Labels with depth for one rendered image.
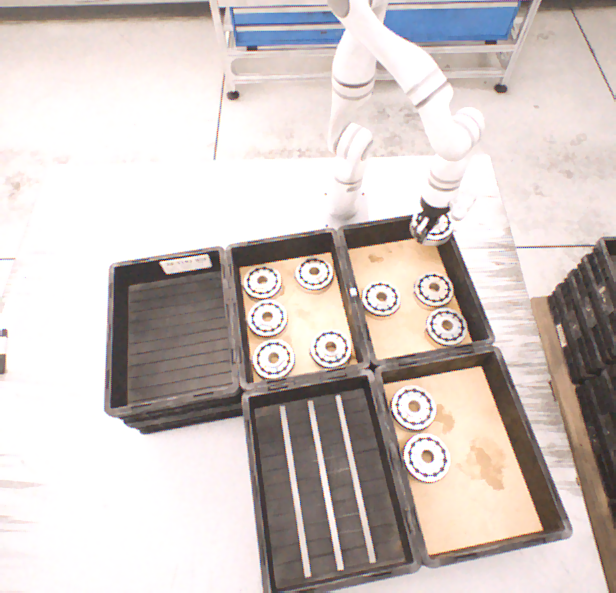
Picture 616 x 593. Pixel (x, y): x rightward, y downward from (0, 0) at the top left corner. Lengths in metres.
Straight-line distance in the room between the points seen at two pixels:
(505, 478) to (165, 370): 0.83
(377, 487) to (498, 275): 0.76
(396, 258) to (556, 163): 1.78
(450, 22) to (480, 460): 2.35
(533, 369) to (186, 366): 0.93
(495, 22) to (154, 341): 2.46
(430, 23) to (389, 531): 2.50
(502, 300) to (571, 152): 1.70
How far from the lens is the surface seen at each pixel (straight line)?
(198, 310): 1.27
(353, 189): 1.32
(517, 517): 1.18
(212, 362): 1.21
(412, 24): 2.91
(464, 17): 2.96
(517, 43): 3.13
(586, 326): 1.97
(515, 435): 1.17
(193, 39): 3.67
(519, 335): 1.46
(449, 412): 1.18
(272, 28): 2.86
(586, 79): 3.60
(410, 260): 1.33
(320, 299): 1.24
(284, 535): 1.11
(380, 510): 1.12
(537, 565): 1.33
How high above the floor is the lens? 1.94
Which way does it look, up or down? 61 degrees down
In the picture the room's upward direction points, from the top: 2 degrees counter-clockwise
